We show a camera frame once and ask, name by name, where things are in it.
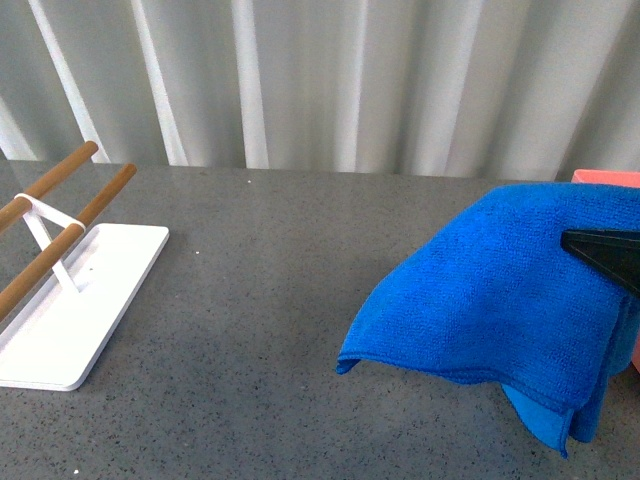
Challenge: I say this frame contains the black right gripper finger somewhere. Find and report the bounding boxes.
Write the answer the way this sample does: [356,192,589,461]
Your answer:
[560,229,640,297]

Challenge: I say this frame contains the blue microfiber cloth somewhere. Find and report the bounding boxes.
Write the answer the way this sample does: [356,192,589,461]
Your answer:
[336,183,618,451]

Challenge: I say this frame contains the pink plastic bin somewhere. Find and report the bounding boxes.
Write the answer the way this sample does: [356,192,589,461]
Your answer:
[570,168,640,376]

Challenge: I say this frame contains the white pleated curtain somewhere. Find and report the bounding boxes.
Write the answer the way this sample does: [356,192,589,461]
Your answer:
[1,1,639,180]

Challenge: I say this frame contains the white towel rack wooden bars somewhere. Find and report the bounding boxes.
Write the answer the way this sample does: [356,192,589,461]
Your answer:
[1,141,170,392]

